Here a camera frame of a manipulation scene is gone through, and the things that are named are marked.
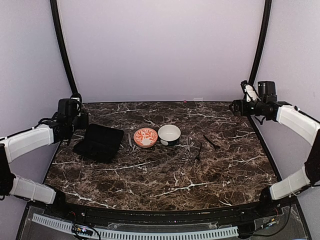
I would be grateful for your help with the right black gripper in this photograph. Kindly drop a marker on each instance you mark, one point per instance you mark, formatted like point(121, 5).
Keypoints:
point(237, 103)

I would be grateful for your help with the black zippered tool case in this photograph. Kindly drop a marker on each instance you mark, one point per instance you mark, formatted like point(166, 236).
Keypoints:
point(100, 143)

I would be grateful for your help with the silver thinning scissors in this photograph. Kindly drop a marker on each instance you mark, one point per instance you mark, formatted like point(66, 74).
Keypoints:
point(187, 154)

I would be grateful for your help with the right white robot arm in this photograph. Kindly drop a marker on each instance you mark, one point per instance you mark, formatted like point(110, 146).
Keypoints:
point(285, 131)

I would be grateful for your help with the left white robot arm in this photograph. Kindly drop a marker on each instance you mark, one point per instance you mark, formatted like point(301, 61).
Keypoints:
point(48, 131)

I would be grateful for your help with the white and blue bowl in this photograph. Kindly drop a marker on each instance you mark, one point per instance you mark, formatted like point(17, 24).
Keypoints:
point(169, 135)

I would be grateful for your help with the orange patterned bowl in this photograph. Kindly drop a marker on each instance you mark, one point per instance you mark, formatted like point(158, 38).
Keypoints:
point(145, 137)

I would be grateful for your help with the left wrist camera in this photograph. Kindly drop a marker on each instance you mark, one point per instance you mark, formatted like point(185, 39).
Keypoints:
point(70, 107)

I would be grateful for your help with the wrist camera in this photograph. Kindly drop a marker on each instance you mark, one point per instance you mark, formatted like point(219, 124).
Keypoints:
point(267, 91)
point(70, 107)

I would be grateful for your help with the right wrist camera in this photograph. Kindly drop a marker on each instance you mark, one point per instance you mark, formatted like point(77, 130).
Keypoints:
point(267, 91)

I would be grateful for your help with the right black frame post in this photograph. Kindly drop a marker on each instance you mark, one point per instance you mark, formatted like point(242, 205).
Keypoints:
point(261, 41)

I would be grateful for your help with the black frame post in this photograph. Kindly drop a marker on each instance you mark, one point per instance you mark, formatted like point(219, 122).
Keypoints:
point(261, 41)
point(62, 45)

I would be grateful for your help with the black front rail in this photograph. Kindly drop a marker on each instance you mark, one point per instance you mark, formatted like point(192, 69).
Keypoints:
point(103, 216)

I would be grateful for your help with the white slotted cable duct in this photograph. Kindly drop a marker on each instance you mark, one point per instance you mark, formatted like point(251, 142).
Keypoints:
point(99, 233)

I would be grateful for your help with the left black frame post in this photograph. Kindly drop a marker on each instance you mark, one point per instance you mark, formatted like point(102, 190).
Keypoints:
point(62, 45)

